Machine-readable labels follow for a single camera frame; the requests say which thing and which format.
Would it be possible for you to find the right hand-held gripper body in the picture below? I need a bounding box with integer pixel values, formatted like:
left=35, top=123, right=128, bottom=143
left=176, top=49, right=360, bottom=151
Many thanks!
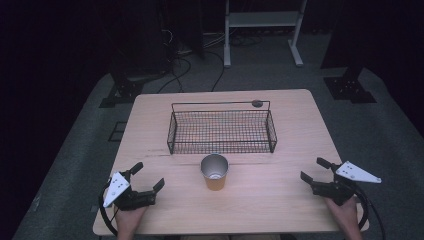
left=310, top=161, right=383, bottom=207

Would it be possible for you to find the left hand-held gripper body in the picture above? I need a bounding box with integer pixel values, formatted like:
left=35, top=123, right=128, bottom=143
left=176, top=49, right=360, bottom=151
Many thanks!
left=102, top=169, right=158, bottom=212

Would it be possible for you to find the orange paper cup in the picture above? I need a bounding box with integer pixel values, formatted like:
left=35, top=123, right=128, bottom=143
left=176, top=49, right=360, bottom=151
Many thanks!
left=200, top=152, right=230, bottom=192

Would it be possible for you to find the black wire basket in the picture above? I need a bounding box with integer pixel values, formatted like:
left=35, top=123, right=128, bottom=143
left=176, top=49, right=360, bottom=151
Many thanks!
left=166, top=100, right=279, bottom=156

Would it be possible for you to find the person's left hand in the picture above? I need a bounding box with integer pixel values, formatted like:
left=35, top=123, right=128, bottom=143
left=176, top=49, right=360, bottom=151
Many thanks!
left=114, top=205, right=148, bottom=236

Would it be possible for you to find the person's right hand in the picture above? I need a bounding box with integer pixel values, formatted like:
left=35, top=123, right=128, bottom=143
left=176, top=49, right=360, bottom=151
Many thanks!
left=324, top=195, right=363, bottom=233

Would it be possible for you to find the black stand base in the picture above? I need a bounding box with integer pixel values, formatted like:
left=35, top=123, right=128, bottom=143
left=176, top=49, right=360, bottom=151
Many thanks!
left=323, top=66, right=378, bottom=105
left=98, top=63, right=168, bottom=109

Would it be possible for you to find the white metal stand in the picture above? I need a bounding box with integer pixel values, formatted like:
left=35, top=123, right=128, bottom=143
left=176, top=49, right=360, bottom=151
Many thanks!
left=223, top=0, right=308, bottom=69

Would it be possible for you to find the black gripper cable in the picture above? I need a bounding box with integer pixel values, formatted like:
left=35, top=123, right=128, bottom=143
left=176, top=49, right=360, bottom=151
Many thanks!
left=98, top=178, right=120, bottom=237
left=353, top=185, right=387, bottom=240

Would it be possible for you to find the black floor cable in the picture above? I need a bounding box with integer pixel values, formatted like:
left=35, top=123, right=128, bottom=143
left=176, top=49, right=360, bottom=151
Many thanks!
left=203, top=49, right=226, bottom=93
left=156, top=49, right=193, bottom=94

